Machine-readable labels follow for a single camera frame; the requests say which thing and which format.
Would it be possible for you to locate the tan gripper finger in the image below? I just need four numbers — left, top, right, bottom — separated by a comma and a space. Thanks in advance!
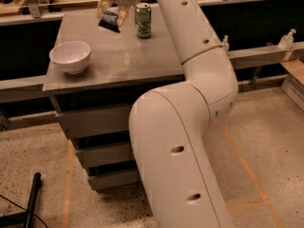
97, 0, 113, 18
117, 6, 130, 27

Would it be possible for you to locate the dark blue rxbar wrapper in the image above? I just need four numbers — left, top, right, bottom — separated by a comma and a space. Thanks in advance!
99, 10, 120, 33

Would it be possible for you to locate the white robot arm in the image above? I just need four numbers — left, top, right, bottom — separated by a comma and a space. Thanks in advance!
129, 0, 238, 228

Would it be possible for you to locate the white bowl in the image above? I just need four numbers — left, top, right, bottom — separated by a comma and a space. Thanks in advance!
49, 41, 91, 74

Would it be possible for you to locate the green soda can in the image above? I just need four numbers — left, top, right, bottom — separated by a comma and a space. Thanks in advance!
135, 3, 151, 38

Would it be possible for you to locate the grey wooden drawer cabinet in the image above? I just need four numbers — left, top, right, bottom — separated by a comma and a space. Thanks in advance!
43, 4, 184, 190

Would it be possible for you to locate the grey metal railing beam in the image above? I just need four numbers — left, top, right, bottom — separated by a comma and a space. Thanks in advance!
0, 42, 304, 104

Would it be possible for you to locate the cardboard box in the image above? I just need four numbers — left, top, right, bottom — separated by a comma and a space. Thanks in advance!
281, 54, 304, 111

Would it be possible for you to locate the black metal stand leg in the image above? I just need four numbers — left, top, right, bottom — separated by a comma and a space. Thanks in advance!
0, 173, 42, 228

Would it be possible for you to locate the black floor cable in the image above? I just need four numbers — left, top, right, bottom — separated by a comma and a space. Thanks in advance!
0, 194, 49, 228

